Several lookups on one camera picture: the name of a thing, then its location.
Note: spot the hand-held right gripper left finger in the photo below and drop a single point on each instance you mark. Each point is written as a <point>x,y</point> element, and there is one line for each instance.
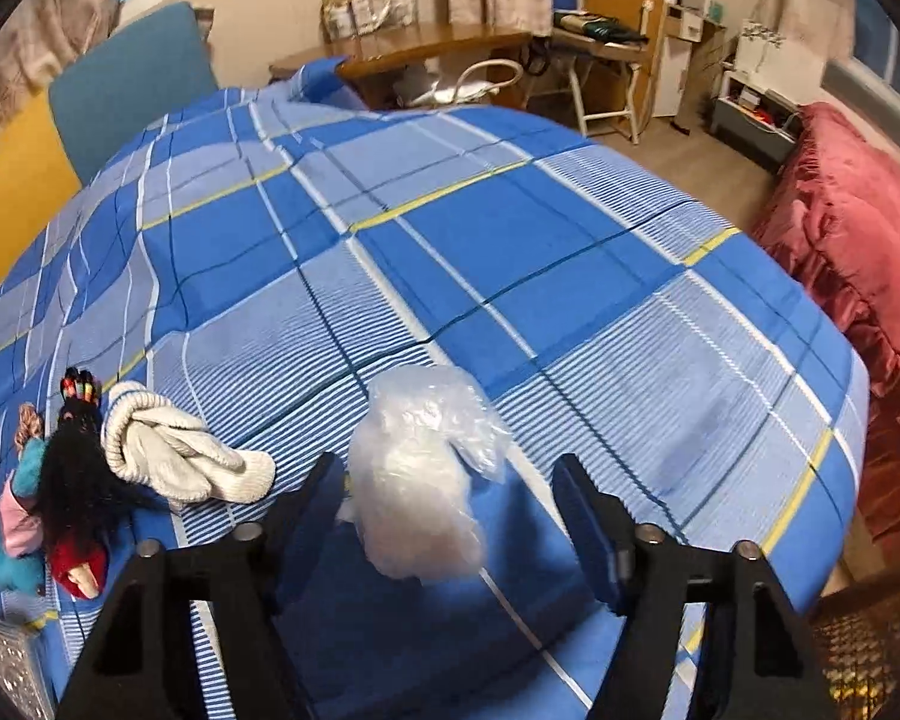
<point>319,502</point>

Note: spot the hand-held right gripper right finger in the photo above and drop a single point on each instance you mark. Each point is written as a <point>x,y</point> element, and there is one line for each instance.
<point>589,532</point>

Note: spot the clear plastic bag of cotton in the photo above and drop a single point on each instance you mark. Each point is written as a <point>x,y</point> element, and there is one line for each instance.
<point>412,480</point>

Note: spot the cream sock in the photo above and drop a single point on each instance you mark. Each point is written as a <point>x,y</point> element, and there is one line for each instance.
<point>165,450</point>

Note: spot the black-haired doll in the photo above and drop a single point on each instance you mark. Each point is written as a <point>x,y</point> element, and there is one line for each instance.
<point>82,465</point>

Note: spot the blue plaid bed sheet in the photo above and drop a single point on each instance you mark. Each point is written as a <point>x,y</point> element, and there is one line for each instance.
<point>457,255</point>

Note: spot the patterned dark cloth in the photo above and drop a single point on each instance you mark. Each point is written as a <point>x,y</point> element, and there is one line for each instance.
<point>881,652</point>

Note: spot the ornate silver tissue box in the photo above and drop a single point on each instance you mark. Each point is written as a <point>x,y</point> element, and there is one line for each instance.
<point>7,664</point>

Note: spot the red ruffled blanket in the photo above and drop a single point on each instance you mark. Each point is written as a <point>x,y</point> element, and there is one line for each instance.
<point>862,240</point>

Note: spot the grey bedside cabinet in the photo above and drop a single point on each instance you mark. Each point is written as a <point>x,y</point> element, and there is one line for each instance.
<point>754,120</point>

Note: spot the grey yellow blue headboard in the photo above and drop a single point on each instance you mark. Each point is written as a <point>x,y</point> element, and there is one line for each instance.
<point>120,90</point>

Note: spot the curved wooden desk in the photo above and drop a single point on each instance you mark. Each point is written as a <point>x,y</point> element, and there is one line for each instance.
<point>420,45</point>

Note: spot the patterned bag on desk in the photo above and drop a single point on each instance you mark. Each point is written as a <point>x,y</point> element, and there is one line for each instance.
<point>364,13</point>

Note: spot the beige patterned curtain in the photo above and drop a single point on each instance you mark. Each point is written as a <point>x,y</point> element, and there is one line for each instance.
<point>52,22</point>

